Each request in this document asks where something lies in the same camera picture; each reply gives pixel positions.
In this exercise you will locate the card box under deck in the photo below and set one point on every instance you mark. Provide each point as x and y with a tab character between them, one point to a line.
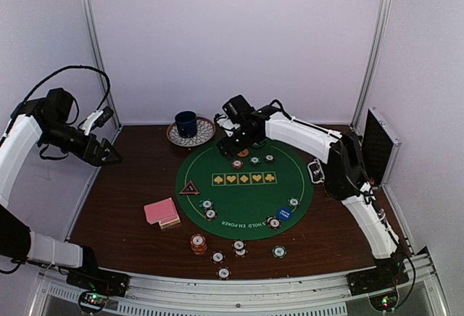
169	223

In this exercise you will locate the red five chip stack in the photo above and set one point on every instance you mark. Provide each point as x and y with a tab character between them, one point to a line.
198	244

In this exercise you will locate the left aluminium frame post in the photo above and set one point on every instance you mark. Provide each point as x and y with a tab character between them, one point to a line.
97	55

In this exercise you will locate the patterned ceramic saucer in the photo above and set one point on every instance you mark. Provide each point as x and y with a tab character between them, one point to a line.
205	131

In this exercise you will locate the blue small blind button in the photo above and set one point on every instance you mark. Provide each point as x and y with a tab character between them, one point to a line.
284	214

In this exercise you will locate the green twenty chips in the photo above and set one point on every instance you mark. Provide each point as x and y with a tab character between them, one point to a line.
254	160

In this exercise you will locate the round green poker mat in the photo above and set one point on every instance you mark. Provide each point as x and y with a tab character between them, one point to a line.
244	198

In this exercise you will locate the orange big blind button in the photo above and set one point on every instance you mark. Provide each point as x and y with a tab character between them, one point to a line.
244	153

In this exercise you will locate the aluminium frame post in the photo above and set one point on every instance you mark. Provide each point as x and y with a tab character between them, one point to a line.
97	55
384	7

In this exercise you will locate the hundred chips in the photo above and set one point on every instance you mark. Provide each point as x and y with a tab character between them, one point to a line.
269	158
273	222

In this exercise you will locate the red-backed card deck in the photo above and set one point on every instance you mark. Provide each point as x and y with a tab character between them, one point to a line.
161	212

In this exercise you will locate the right aluminium frame post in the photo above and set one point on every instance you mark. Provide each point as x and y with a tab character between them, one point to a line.
384	7

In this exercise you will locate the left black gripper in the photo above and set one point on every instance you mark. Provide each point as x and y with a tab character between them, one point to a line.
99	151

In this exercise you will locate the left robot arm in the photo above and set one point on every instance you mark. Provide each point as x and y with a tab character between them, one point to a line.
44	122

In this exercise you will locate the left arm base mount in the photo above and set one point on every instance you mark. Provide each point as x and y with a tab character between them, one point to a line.
106	283

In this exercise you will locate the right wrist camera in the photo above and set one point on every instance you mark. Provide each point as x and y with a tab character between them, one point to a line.
235	113

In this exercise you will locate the dark blue mug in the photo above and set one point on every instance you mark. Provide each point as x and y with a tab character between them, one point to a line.
186	124

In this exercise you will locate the hundred chip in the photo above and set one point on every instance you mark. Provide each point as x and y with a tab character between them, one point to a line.
238	245
217	257
223	273
210	214
240	252

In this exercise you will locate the aluminium poker chip case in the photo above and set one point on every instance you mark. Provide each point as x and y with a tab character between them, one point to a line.
380	142

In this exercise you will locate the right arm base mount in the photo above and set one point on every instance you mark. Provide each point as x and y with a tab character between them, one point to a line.
373	280

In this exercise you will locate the green twenty chip stack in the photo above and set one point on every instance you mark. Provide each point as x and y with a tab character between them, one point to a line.
279	252

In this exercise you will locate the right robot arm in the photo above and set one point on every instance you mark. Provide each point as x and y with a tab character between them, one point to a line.
274	123

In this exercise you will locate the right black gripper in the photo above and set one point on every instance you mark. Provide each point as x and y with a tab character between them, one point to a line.
229	150

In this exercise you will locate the red five chips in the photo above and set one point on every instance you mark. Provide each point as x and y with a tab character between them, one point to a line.
237	164

